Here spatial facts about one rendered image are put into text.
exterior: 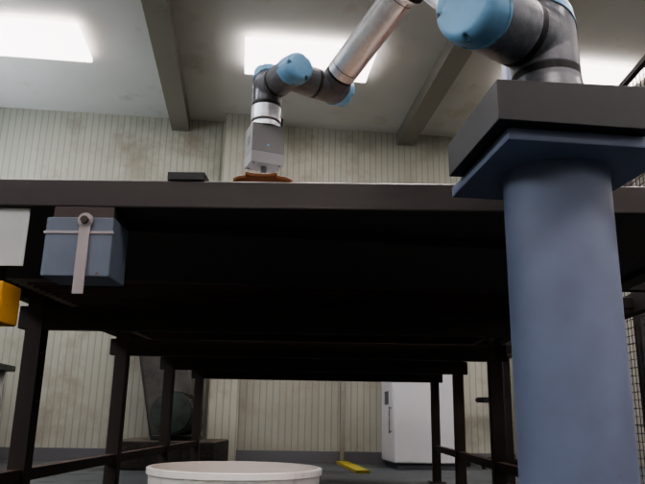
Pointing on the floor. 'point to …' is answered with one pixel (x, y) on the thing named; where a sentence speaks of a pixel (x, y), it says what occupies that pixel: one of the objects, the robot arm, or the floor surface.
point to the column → (565, 300)
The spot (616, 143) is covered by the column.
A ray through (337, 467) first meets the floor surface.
